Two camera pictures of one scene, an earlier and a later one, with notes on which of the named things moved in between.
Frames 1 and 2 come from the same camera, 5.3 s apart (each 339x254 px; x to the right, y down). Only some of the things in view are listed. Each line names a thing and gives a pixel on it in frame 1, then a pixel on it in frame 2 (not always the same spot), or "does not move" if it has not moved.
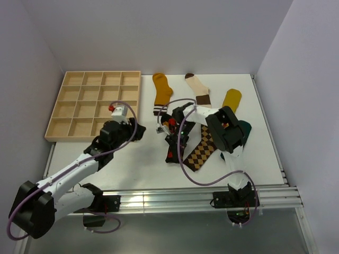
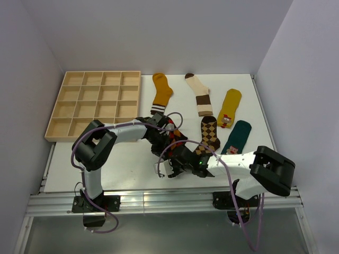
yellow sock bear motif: [232, 99] does not move
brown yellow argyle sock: [202, 152] does not move
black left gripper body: [126, 134] to [158, 141]
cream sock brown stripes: [203, 96] does not move
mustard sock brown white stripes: [162, 95] does not move
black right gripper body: [186, 128] to [178, 168]
